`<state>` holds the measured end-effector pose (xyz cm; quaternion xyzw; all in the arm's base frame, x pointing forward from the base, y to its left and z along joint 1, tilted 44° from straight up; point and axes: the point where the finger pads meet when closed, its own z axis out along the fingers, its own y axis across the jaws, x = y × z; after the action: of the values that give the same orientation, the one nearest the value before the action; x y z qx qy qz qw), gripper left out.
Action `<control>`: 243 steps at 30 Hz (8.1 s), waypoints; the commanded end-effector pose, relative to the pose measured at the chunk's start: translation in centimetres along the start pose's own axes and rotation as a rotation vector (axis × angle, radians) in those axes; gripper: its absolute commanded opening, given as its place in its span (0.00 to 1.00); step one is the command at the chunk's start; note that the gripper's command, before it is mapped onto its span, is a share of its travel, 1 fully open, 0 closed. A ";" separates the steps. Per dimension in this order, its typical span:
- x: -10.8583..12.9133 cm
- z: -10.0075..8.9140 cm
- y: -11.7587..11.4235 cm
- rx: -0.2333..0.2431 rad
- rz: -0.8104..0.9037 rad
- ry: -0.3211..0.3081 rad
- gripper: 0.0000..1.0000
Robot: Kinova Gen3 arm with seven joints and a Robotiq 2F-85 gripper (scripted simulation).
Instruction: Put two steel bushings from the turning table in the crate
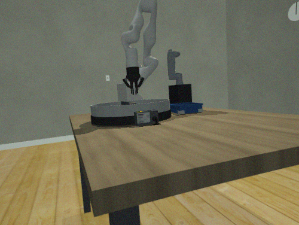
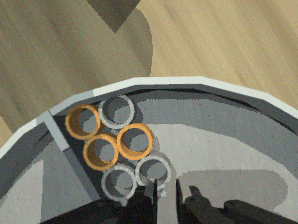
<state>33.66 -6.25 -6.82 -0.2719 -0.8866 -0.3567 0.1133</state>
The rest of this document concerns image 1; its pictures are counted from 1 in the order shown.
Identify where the blue crate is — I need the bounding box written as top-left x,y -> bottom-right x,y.
170,102 -> 203,114

